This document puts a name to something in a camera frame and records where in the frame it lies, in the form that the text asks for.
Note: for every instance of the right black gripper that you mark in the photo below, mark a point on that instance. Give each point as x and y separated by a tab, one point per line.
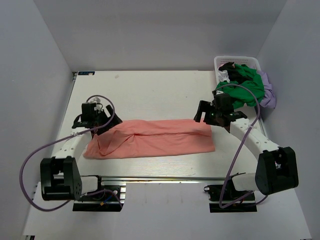
206	106

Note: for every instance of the white plastic laundry basket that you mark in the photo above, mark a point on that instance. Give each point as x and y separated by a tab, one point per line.
251	62

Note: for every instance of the black t shirt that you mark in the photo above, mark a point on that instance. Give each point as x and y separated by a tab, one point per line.
236	73

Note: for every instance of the green t shirt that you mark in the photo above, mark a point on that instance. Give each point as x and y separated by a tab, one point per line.
248	93

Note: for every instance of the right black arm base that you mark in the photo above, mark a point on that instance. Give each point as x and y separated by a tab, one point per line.
214	189

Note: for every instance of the lavender t shirt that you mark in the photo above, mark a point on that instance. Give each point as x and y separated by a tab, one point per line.
269	99

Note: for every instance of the salmon pink t shirt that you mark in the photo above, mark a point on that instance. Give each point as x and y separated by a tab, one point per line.
155	138

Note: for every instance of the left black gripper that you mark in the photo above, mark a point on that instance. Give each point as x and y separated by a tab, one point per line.
116	121

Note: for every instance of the blue table label sticker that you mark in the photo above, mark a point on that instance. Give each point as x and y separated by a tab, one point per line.
86	73

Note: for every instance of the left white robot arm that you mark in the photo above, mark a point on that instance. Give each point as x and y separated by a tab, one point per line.
59	175

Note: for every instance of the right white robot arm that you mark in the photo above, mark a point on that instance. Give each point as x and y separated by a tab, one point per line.
276	169

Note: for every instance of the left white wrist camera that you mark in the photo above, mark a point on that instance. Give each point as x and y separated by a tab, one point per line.
94	99

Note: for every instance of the aluminium table edge rail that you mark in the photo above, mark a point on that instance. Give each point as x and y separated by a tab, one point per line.
159	178

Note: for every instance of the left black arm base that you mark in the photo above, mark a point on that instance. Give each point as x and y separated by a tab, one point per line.
100	194

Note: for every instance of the white t shirt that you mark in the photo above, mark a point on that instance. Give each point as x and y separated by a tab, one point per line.
222	76

